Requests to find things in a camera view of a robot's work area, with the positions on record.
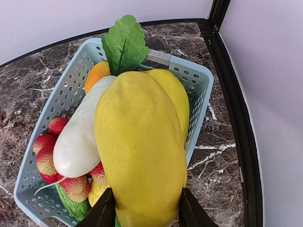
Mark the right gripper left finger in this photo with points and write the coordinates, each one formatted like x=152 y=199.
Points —
x=103 y=213

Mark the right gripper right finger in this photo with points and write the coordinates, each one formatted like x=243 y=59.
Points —
x=191 y=214

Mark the yellow toy mango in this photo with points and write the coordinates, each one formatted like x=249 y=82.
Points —
x=139 y=141

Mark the green toy vegetable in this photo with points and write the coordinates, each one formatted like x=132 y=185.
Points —
x=77 y=210

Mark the white toy radish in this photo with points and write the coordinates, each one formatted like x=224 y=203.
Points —
x=75 y=152

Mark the yellow toy banana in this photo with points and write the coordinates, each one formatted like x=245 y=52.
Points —
x=177 y=94

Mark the light blue perforated basket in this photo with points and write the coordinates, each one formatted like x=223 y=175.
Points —
x=41 y=204

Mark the small orange toy fruit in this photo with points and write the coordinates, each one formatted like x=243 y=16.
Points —
x=99 y=71

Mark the green toy lettuce leaf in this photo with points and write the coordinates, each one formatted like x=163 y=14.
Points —
x=124 y=45

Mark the right black frame post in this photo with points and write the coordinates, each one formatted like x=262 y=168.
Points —
x=238 y=113

